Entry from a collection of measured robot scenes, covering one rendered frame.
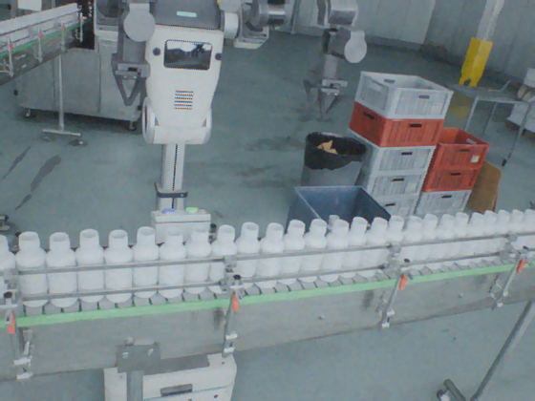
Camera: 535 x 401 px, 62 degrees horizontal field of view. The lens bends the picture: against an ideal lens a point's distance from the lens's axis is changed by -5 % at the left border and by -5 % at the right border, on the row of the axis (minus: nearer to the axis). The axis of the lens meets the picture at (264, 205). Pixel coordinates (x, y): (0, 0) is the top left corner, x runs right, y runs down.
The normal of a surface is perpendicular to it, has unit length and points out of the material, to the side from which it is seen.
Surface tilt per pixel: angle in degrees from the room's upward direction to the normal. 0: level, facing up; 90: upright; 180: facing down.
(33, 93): 91
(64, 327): 90
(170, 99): 90
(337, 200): 90
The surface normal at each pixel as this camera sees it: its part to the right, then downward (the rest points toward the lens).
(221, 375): 0.31, -0.49
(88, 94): 0.04, 0.49
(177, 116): 0.33, 0.50
